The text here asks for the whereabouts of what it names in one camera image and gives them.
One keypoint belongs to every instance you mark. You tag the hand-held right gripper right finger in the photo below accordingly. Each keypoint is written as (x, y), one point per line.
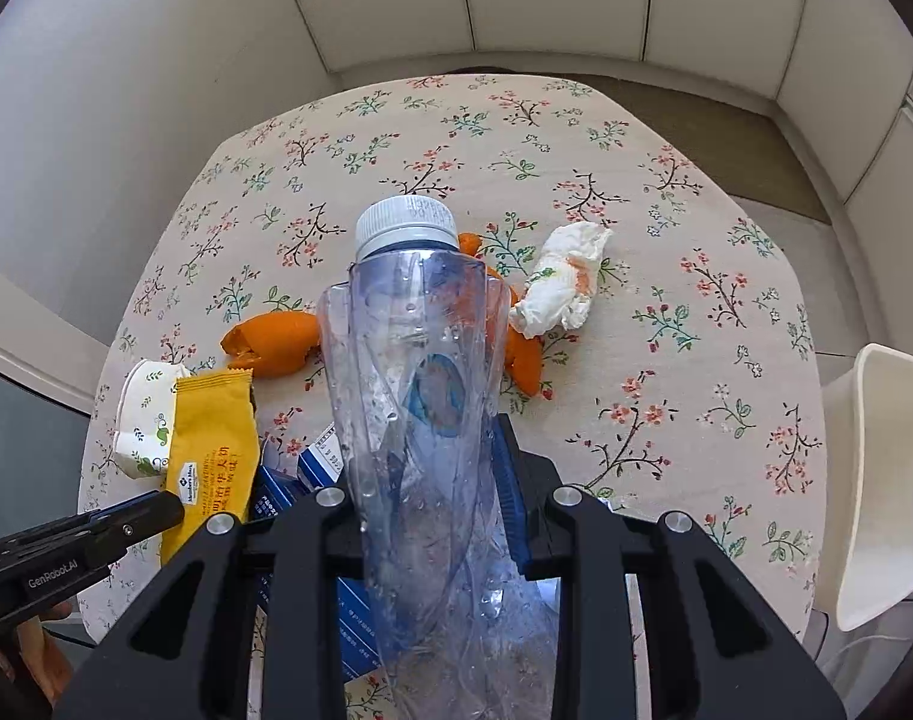
(506, 484)

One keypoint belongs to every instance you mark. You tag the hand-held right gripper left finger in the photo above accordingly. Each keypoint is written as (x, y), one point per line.
(329, 536)

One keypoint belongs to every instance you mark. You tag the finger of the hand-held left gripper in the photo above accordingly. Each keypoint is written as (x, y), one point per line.
(137, 516)

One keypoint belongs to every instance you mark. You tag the blue cardboard box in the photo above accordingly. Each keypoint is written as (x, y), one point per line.
(317, 465)

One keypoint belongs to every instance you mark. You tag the long orange peel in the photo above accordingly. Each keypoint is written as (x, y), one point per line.
(525, 364)

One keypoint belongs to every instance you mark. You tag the clear plastic bottle white cap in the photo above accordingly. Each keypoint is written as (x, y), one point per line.
(419, 360)

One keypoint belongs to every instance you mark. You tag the curled orange peel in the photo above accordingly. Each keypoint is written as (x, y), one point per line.
(276, 341)

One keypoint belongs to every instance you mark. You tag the white plastic bin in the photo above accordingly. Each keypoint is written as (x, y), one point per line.
(884, 480)

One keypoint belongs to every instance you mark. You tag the person's left hand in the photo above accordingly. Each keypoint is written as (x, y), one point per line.
(40, 656)

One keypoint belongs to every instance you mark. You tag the white printed paper cup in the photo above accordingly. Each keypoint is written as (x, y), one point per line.
(145, 420)

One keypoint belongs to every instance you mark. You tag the yellow snack packet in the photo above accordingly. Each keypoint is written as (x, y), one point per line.
(212, 450)

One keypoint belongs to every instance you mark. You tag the crumpled white tissue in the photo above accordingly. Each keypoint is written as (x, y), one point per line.
(561, 285)

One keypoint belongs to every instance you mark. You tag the small orange peel piece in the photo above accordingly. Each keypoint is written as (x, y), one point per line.
(468, 243)

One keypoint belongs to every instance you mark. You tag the floral tablecloth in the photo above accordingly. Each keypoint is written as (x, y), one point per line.
(441, 157)

